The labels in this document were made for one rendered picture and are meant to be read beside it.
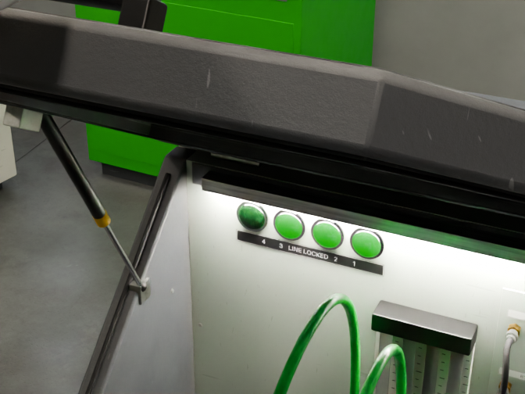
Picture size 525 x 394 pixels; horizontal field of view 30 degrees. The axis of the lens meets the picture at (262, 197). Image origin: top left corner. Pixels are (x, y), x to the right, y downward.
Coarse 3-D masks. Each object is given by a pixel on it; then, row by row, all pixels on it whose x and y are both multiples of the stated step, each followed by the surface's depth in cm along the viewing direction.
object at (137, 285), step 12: (48, 120) 114; (48, 132) 115; (60, 132) 116; (60, 144) 117; (60, 156) 118; (72, 156) 119; (72, 168) 120; (72, 180) 122; (84, 180) 122; (84, 192) 123; (96, 204) 126; (96, 216) 127; (108, 216) 129; (108, 228) 130; (120, 252) 134; (132, 276) 139; (132, 288) 141; (144, 288) 141; (144, 300) 142
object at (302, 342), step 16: (320, 304) 119; (336, 304) 122; (352, 304) 129; (320, 320) 117; (352, 320) 132; (304, 336) 114; (352, 336) 135; (304, 352) 113; (352, 352) 137; (288, 368) 111; (352, 368) 139; (288, 384) 111; (352, 384) 141
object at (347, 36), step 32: (192, 0) 384; (224, 0) 378; (256, 0) 371; (288, 0) 365; (320, 0) 379; (352, 0) 410; (192, 32) 390; (224, 32) 384; (256, 32) 377; (288, 32) 370; (320, 32) 386; (352, 32) 418; (96, 128) 437; (96, 160) 446; (128, 160) 437; (160, 160) 428
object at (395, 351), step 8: (392, 344) 122; (384, 352) 118; (392, 352) 119; (400, 352) 123; (376, 360) 117; (384, 360) 117; (400, 360) 126; (376, 368) 115; (400, 368) 128; (368, 376) 115; (376, 376) 115; (400, 376) 129; (368, 384) 114; (376, 384) 114; (400, 384) 130; (360, 392) 113; (368, 392) 113; (400, 392) 132
